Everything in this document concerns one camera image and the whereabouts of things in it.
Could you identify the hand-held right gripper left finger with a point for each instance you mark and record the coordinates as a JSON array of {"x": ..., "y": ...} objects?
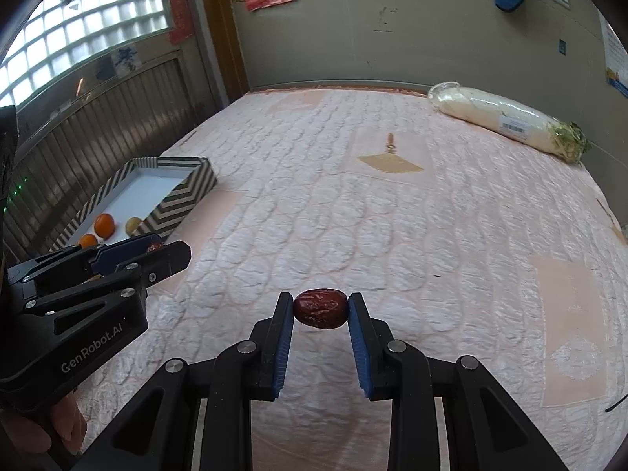
[{"x": 279, "y": 353}]

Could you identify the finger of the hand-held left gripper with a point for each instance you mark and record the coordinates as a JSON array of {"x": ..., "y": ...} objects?
[
  {"x": 169, "y": 257},
  {"x": 117, "y": 257}
]

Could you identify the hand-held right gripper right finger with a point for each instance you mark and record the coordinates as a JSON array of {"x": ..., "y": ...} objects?
[{"x": 360, "y": 353}]

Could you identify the red date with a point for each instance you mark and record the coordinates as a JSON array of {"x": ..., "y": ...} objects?
[
  {"x": 156, "y": 247},
  {"x": 321, "y": 308}
]

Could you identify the large orange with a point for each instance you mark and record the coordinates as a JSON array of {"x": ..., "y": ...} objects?
[{"x": 105, "y": 224}]

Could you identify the brown longan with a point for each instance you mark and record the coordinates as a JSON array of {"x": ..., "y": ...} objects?
[{"x": 132, "y": 225}]

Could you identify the black white striped box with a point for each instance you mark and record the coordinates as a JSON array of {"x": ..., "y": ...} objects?
[{"x": 181, "y": 201}]

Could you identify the person's left hand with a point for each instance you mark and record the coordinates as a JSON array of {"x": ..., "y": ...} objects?
[{"x": 64, "y": 422}]

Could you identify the small orange kumquat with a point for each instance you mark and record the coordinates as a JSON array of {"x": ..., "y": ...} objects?
[{"x": 88, "y": 241}]

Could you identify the pink quilted bedspread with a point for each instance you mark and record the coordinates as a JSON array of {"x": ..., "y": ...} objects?
[{"x": 392, "y": 235}]

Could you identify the wooden slat panel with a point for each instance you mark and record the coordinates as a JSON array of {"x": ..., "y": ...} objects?
[{"x": 98, "y": 127}]

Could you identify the blue white paper picture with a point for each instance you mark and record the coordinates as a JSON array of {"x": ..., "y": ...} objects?
[{"x": 126, "y": 61}]

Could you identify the red paper strip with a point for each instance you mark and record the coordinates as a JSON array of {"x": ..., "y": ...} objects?
[{"x": 181, "y": 27}]

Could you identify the glass block window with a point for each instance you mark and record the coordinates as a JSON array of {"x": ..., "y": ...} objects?
[{"x": 88, "y": 24}]

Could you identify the wrapped white radish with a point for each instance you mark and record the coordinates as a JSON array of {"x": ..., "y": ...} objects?
[{"x": 490, "y": 108}]

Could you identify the wooden door frame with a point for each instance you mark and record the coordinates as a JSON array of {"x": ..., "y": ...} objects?
[{"x": 223, "y": 44}]

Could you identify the small blue wall sticker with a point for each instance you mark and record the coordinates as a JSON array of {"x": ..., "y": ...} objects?
[{"x": 563, "y": 46}]

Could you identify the white wall calendar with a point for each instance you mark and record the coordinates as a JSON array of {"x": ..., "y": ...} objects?
[{"x": 615, "y": 59}]

